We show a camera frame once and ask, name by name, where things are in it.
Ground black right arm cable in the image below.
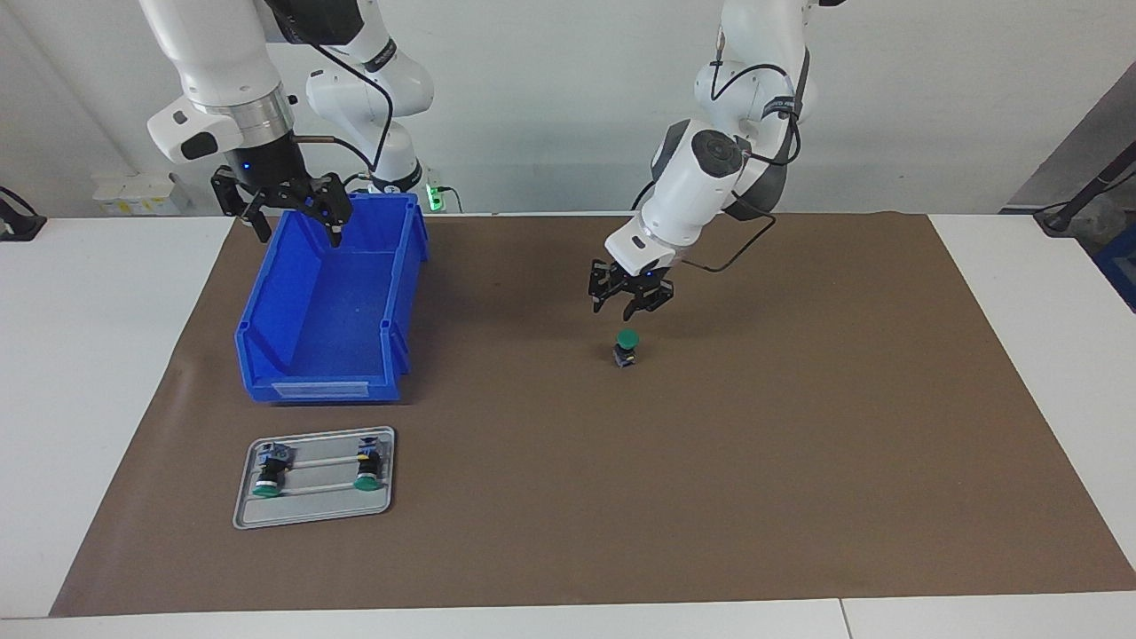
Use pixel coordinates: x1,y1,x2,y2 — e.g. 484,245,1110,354
293,27,396,178

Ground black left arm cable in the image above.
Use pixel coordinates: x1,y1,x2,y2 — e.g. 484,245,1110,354
679,62,804,272

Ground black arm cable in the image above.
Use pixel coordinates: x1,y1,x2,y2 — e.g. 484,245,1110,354
293,27,396,178
679,62,804,272

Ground grey metal tray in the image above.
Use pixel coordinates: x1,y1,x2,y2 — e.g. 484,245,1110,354
233,426,396,531

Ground blue crate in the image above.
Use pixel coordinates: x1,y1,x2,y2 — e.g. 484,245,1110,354
1093,222,1136,313

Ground brown table mat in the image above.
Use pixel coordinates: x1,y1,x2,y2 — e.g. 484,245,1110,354
49,213,1136,618

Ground white boxes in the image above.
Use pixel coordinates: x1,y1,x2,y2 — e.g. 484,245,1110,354
93,173,192,217

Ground black stand pole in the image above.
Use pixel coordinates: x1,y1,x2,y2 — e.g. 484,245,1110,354
1034,142,1136,236

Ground black clamp mount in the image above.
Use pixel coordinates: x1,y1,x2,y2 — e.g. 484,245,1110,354
0,186,47,242

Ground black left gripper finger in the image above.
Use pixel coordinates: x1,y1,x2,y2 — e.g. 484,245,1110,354
623,284,675,322
588,262,624,314

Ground blue plastic storage bin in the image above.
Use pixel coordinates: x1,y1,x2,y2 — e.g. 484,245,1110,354
234,193,430,405

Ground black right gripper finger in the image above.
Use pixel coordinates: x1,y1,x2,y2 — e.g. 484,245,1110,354
211,169,272,243
284,173,353,248

